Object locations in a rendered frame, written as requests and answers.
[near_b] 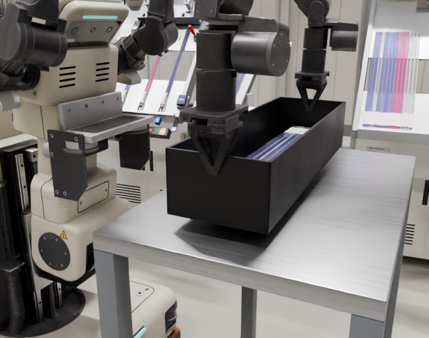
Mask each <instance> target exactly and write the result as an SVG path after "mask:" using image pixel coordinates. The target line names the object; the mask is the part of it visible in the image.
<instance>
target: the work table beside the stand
mask: <svg viewBox="0 0 429 338"><path fill-rule="evenodd" d="M415 165H416V157H415V156H403V155H397V154H385V153H379V152H367V151H361V150H348V149H342V148H339V150H338V151H337V152H336V153H335V155H334V156H333V157H332V158H331V159H330V160H329V161H328V163H327V164H326V165H325V167H324V168H323V169H322V170H321V171H320V172H319V173H318V175H317V176H316V177H315V178H314V180H313V181H312V182H311V183H310V184H309V185H308V187H307V188H306V189H305V190H304V192H303V193H302V194H301V195H300V196H299V197H298V199H297V200H296V201H295V202H294V204H293V205H292V206H291V207H290V208H289V209H288V211H287V212H286V213H285V214H284V216H283V217H282V218H281V219H280V220H279V221H278V223H277V224H276V225H275V226H274V228H273V229H272V230H271V231H270V232H269V233H268V234H267V235H266V234H262V233H256V232H252V231H247V230H243V229H237V228H233V227H227V226H223V225H217V224H214V223H207V222H204V221H197V220H194V219H188V218H184V217H178V216H174V215H169V214H167V194H166V189H164V190H163V191H161V192H159V193H157V194H156V195H154V196H152V197H151V198H149V199H147V200H146V201H144V202H142V203H141V204H139V205H137V206H136V207H134V208H132V209H131V210H129V211H127V212H126V213H124V214H122V215H121V216H119V217H117V218H116V219H114V220H112V221H111V222H109V223H107V224H106V225H103V226H102V227H100V228H99V229H97V230H96V231H93V232H92V235H93V248H94V257H95V272H96V280H97V295H98V303H99V318H100V326H101V338H133V325H132V314H131V293H130V282H129V262H128V258H133V259H136V260H141V261H143V262H148V263H151V264H156V265H159V266H164V267H167V268H172V269H175V270H180V271H183V272H188V273H191V274H196V275H199V276H204V277H207V278H212V279H215V280H220V281H223V282H228V283H231V284H236V285H240V286H241V338H256V320H257V291H258V290H260V291H263V292H268V293H271V294H276V295H279V296H284V297H287V298H292V299H295V300H300V301H303V302H308V303H311V304H316V305H319V306H324V307H327V308H332V309H335V310H338V311H343V312H346V313H351V322H350V329H349V338H391V335H392V330H393V321H394V316H395V306H396V301H397V292H398V286H399V281H400V272H401V266H402V258H403V252H404V243H405V238H406V228H407V223H408V214H409V208H410V199H411V194H412V185H413V179H414V170H415Z"/></svg>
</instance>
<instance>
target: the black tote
mask: <svg viewBox="0 0 429 338"><path fill-rule="evenodd" d="M345 109H346V101H329V100H320V99H318V100H317V102H316V104H315V106H314V108H313V110H312V112H307V111H306V110H305V107H304V104H303V101H302V98H293V97H278V98H275V99H273V100H271V101H268V102H266V103H264V104H262V105H260V106H258V107H255V108H253V109H251V110H249V112H248V114H242V115H240V116H239V121H242V122H243V130H242V132H241V134H240V136H239V138H238V139H237V141H236V143H235V145H234V147H233V149H232V150H231V153H230V154H229V156H228V155H226V157H225V160H224V162H223V165H222V166H221V169H220V172H219V174H218V175H217V176H213V175H210V174H208V172H207V170H206V167H205V165H204V162H203V161H202V158H201V156H200V154H199V152H198V150H197V148H196V146H195V145H194V142H193V141H192V139H191V137H188V138H186V139H183V140H182V141H180V142H177V143H175V144H173V145H171V146H168V147H166V194H167V214H169V215H174V216H178V217H184V218H188V219H194V220H197V221H204V222H207V223H214V224H217V225H223V226H227V227H233V228H237V229H243V230H247V231H252V232H256V233H262V234H266V235H267V234H268V233H269V232H270V231H271V230H272V229H273V228H274V226H275V225H276V224H277V223H278V221H279V220H280V219H281V218H282V217H283V216H284V214H285V213H286V212H287V211H288V209H289V208H290V207H291V206H292V205H293V204H294V202H295V201H296V200H297V199H298V197H299V196H300V195H301V194H302V193H303V192H304V190H305V189H306V188H307V187H308V185H309V184H310V183H311V182H312V181H313V180H314V178H315V177H316V176H317V175H318V173H319V172H320V171H321V170H322V169H323V168H324V167H325V165H326V164H327V163H328V161H329V160H330V159H331V158H332V157H333V156H334V155H335V153H336V152H337V151H338V150H339V148H340V147H341V146H342V144H343V131H344V124H345ZM293 126H298V127H299V126H300V127H311V128H310V129H309V130H307V131H306V132H305V133H303V134H302V135H301V136H300V137H298V138H297V139H296V140H294V141H293V142H292V143H291V144H290V145H288V146H287V147H286V148H284V149H283V150H282V151H281V152H280V153H278V154H277V155H275V156H274V157H273V158H272V159H271V160H269V161H266V160H257V159H251V158H247V157H249V156H250V155H251V154H253V153H255V152H256V151H257V150H259V149H260V148H262V147H263V146H265V145H266V144H268V143H269V142H270V141H272V140H273V139H275V138H276V137H278V136H279V135H281V134H283V132H285V131H287V130H288V129H289V128H291V127H293ZM211 142H212V150H213V153H208V155H209V157H210V160H211V163H212V165H214V164H215V161H216V158H217V154H218V151H219V146H220V141H219V140H217V139H214V138H211Z"/></svg>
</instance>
